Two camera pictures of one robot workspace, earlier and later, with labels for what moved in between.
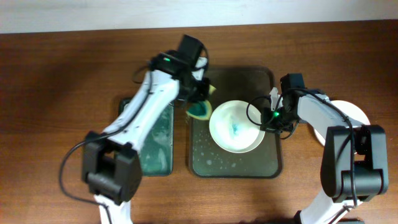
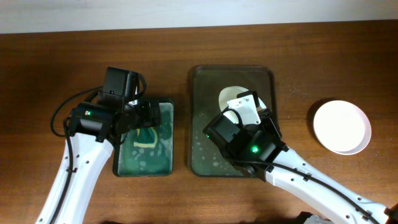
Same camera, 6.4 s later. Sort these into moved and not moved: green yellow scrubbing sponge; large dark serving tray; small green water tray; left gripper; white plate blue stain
Moved: left gripper; green yellow scrubbing sponge; white plate blue stain
Not moved: large dark serving tray; small green water tray
